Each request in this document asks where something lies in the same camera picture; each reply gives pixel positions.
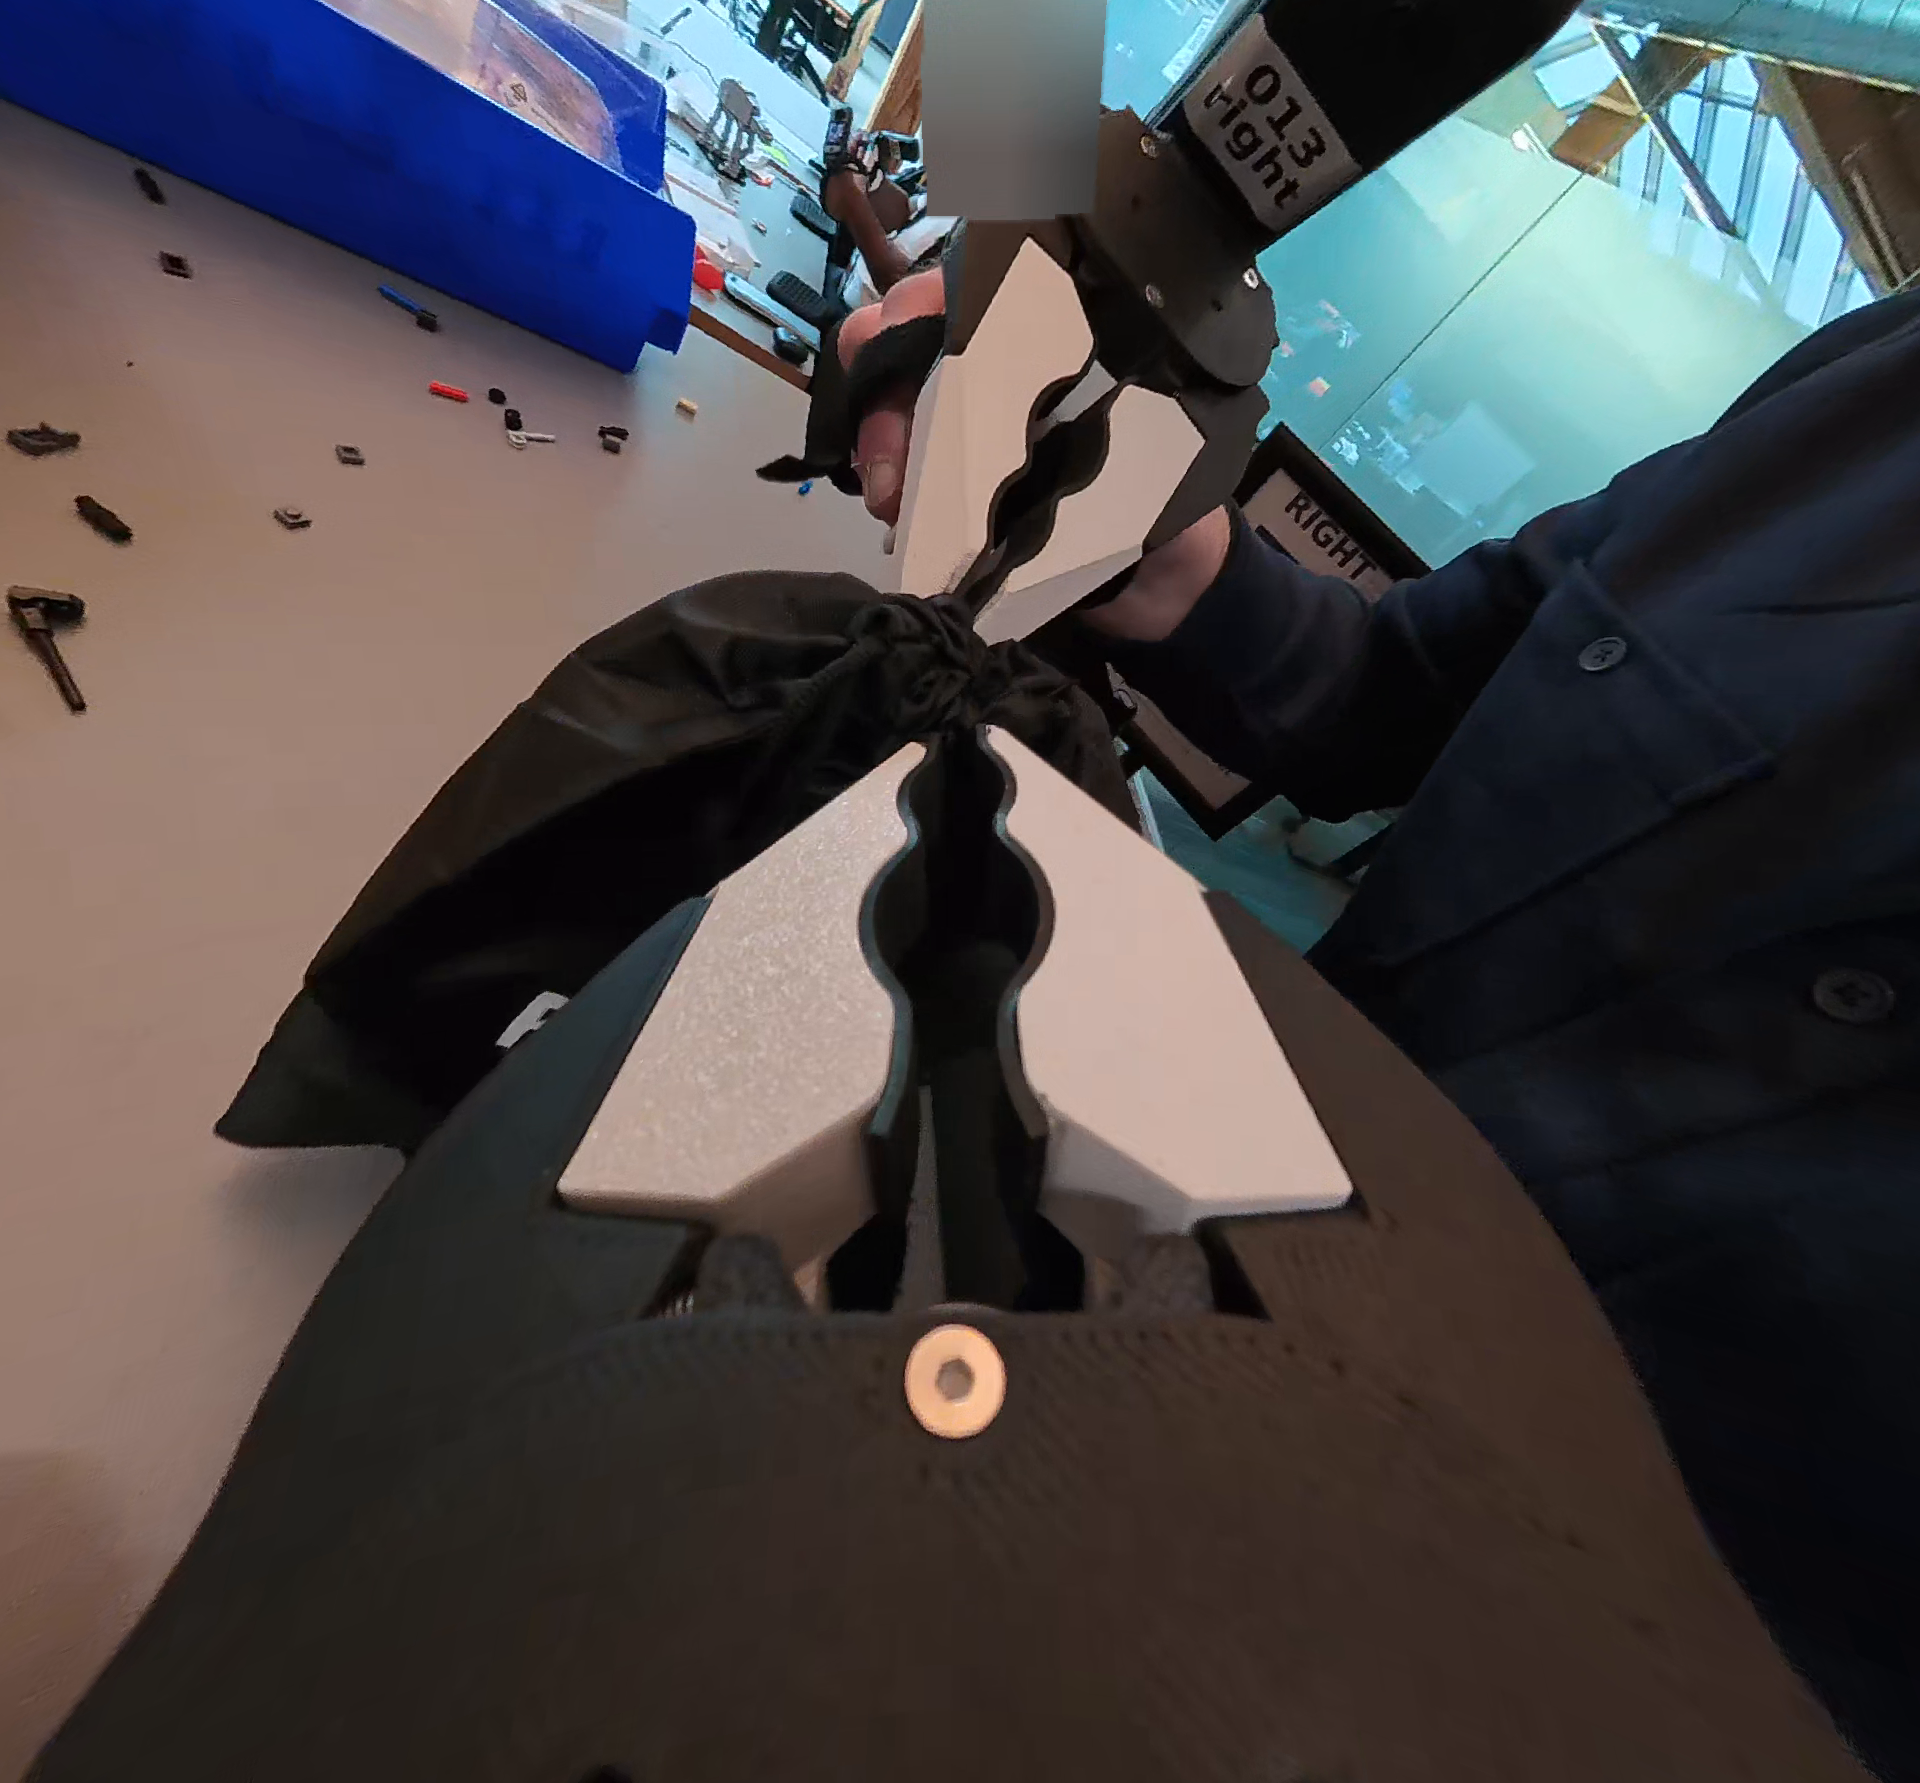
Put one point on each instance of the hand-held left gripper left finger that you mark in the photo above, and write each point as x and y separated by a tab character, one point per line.
718	1062

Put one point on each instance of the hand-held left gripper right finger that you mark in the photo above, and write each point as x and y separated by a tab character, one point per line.
1184	1062

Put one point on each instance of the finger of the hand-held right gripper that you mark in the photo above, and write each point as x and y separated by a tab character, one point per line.
975	418
1126	494

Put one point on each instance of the person's right hand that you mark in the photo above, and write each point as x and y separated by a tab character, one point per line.
886	462

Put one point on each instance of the person's dark jacket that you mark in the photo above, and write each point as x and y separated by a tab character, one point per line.
1725	913

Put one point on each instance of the blue brick piece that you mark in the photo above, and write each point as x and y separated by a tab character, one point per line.
397	300

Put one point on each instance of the blue plastic bin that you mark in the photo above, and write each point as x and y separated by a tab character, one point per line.
300	133

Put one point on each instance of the black axle piece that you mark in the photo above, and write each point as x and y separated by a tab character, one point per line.
46	635

